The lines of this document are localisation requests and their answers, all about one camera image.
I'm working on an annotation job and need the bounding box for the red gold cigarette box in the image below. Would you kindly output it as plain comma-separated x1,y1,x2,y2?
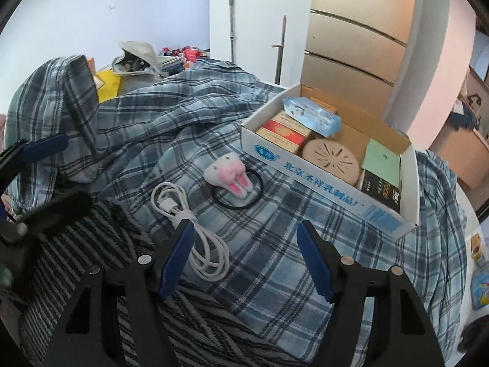
255,110,312,155

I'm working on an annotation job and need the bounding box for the red broom handle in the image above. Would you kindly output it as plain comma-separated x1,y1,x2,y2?
272,15,287,84

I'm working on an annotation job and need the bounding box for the black face tissue pack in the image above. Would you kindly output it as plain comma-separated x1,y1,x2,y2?
357,170,401,214

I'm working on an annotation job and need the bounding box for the blue plaid shirt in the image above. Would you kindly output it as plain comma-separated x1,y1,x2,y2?
5,56,467,366

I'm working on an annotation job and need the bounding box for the black faucet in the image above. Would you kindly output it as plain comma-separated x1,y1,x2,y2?
467,94,482,111

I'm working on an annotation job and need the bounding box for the white cardboard tray box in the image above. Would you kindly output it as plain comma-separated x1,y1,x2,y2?
240,84,419,239

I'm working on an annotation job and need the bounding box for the blue gold cigarette box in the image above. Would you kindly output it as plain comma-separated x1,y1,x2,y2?
310,97,337,114

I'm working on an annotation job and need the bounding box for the dark blue clothes pile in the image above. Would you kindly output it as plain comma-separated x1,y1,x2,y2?
447,99,480,131

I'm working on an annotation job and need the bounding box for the red floor clutter pile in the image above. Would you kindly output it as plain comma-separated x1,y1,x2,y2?
159,46,207,62

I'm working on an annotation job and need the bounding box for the red iced tea bottle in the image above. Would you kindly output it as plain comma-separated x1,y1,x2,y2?
471,263,489,310

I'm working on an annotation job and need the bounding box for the yellow plastic bag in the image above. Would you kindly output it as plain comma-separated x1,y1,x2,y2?
94,69,122,104

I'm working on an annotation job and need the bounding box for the small gold foil box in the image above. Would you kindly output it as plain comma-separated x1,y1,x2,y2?
470,233,486,263

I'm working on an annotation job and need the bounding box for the gold refrigerator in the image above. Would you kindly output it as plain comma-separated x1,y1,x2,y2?
301,0,415,118

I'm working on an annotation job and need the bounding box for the clear blue label bottle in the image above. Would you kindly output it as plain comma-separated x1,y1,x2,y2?
458,315,489,353

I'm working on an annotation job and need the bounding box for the grey mop handle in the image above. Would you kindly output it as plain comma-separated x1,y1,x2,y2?
229,0,235,63

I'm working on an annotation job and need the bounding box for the blue tissue pack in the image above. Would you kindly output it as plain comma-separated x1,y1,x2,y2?
283,97,342,138

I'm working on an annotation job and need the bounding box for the grey canvas bag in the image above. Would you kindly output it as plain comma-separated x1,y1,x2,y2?
111,41,163,76

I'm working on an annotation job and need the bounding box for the grey striped cloth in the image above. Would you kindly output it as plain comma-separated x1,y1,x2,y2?
18,201,298,366

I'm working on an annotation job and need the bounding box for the bathroom vanity cabinet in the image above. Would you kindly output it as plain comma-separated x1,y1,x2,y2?
430,124,488,190

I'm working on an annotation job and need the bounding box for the round tan vented disc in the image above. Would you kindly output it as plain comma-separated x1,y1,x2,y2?
302,138,361,186

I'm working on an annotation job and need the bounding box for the white usb cable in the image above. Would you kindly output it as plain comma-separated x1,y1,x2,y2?
150,181,231,284

